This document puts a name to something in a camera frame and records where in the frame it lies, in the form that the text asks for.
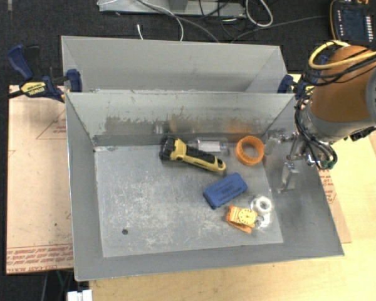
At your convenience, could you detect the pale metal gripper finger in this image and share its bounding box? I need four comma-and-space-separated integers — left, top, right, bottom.
276, 161, 300, 194
264, 129, 285, 156

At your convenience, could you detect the small clear plastic piece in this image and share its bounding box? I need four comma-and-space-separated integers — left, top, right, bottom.
253, 214, 272, 229

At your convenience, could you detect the clear plastic bottle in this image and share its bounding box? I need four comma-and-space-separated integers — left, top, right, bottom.
187, 137, 230, 156

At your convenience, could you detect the orange and yellow toy dial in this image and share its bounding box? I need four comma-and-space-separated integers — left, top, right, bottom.
226, 205, 259, 235

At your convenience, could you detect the blue whiteboard eraser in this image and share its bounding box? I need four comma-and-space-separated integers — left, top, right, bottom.
202, 172, 249, 211

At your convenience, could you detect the yellow and black flashlight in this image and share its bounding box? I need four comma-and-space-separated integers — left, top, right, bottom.
159, 135, 227, 173

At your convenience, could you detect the grey metal bin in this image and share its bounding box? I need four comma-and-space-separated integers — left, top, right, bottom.
61, 35, 345, 282

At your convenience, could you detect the brown cardboard board, red print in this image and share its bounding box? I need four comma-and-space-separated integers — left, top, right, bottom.
5, 85, 352, 275

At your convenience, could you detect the orange ribbed ring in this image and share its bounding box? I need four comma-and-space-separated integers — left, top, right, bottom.
235, 135, 266, 167

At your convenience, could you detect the black cylinder on white bracket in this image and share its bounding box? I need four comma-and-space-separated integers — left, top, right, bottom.
350, 124, 376, 142

